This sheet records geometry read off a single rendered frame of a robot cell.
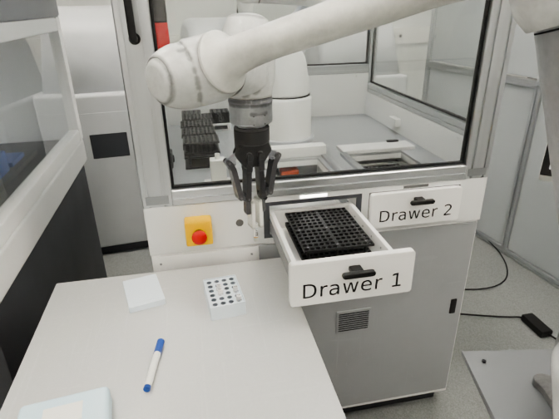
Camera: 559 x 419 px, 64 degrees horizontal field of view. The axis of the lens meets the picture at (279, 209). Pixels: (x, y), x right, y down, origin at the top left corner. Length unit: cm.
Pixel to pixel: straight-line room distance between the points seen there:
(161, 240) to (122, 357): 37
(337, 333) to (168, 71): 109
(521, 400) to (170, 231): 90
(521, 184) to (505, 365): 200
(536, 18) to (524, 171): 244
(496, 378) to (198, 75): 78
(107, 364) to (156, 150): 52
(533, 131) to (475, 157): 143
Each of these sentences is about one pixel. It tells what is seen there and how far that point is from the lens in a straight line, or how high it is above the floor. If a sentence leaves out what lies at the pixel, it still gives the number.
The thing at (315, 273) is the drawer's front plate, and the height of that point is 90.
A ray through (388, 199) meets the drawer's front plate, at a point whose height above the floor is 91.
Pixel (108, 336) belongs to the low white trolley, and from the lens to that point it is 112.
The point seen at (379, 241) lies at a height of 89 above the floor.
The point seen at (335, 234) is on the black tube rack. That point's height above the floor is 90.
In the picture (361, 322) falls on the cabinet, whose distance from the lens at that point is 158.
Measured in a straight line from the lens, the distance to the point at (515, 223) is 303.
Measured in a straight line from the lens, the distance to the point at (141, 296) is 119.
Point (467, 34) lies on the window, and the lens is 137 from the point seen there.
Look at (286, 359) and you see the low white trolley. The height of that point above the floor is 76.
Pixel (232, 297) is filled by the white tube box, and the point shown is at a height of 80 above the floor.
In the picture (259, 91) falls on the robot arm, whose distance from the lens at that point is 90.
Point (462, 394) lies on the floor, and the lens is 208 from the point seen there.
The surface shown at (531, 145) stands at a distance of 288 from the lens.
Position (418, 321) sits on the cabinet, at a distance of 168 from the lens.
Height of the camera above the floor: 144
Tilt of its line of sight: 25 degrees down
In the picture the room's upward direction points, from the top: 1 degrees counter-clockwise
